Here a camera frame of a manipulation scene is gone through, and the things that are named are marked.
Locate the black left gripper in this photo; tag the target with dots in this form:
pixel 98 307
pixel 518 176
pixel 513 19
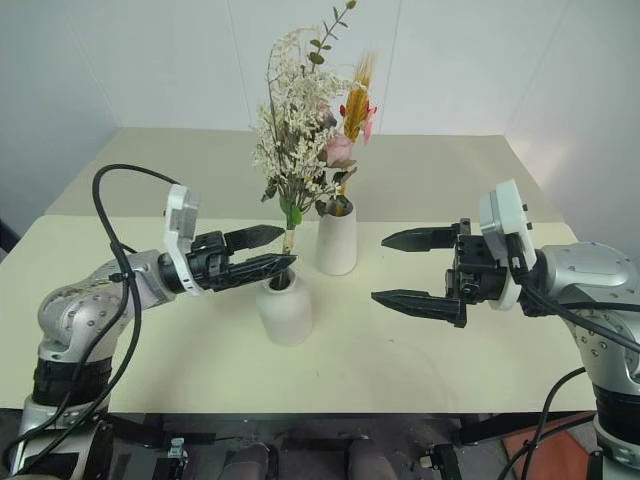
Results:
pixel 207 265

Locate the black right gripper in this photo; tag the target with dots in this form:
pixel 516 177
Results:
pixel 475 272

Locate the white dried flower bouquet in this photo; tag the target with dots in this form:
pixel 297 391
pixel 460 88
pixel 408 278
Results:
pixel 295 120

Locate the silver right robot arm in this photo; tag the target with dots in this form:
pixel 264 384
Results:
pixel 590 270

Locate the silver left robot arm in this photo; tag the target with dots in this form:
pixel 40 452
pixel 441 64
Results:
pixel 75 310

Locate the pink and orange flower bouquet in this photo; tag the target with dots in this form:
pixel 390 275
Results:
pixel 357 107

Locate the round white vase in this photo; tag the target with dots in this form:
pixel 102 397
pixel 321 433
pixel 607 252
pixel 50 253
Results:
pixel 285 315

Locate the tall white vase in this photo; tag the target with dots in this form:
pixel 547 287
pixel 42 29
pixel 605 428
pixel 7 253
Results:
pixel 337 245

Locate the dark rounded shape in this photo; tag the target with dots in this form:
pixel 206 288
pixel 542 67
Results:
pixel 250 462

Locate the orange floor mat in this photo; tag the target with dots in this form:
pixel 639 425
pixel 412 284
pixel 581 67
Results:
pixel 555 450

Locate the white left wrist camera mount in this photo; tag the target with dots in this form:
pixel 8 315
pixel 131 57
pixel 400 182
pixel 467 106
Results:
pixel 176 210

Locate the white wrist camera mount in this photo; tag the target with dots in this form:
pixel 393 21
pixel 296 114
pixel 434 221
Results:
pixel 502 220
pixel 176 210

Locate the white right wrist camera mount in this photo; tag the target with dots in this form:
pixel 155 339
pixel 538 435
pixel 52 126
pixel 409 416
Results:
pixel 502 220

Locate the black table frame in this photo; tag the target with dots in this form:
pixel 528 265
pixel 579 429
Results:
pixel 300 425

